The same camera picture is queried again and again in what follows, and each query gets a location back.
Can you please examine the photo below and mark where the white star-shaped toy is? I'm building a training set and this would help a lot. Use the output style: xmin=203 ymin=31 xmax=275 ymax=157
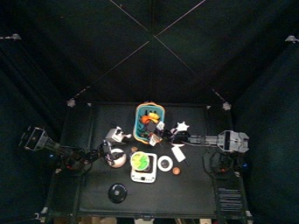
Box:
xmin=174 ymin=121 xmax=191 ymax=133

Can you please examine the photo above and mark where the white grey toy appliance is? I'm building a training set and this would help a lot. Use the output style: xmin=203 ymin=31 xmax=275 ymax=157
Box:
xmin=104 ymin=126 xmax=134 ymax=144

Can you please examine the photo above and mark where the cream white toy pot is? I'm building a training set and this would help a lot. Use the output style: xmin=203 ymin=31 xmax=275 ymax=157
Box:
xmin=107 ymin=148 xmax=128 ymax=169

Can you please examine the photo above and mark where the black round pot lid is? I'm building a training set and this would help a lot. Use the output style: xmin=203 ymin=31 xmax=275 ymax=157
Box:
xmin=107 ymin=183 xmax=128 ymax=204

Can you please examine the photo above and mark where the white kitchen scale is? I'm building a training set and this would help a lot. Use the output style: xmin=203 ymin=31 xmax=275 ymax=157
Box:
xmin=130 ymin=151 xmax=159 ymax=184

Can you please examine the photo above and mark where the green yellow toy plate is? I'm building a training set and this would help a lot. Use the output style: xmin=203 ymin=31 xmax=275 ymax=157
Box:
xmin=130 ymin=151 xmax=151 ymax=172

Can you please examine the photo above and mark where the white flat card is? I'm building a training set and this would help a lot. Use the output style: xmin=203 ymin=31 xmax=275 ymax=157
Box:
xmin=171 ymin=145 xmax=187 ymax=163

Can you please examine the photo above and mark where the white ring with black centre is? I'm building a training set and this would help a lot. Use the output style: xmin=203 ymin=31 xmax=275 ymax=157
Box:
xmin=156 ymin=155 xmax=174 ymax=172

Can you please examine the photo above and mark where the white packet in basket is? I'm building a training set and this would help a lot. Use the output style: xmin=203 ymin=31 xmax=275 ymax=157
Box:
xmin=148 ymin=134 xmax=164 ymax=147

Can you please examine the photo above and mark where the teal basket with orange rim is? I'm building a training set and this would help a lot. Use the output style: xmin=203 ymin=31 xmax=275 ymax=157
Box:
xmin=132 ymin=101 xmax=167 ymax=145

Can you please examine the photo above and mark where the white text label sticker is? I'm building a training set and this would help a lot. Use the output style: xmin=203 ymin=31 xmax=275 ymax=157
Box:
xmin=217 ymin=187 xmax=245 ymax=216

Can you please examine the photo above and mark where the orange toy food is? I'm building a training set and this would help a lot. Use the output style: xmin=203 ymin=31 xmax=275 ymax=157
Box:
xmin=140 ymin=115 xmax=156 ymax=126

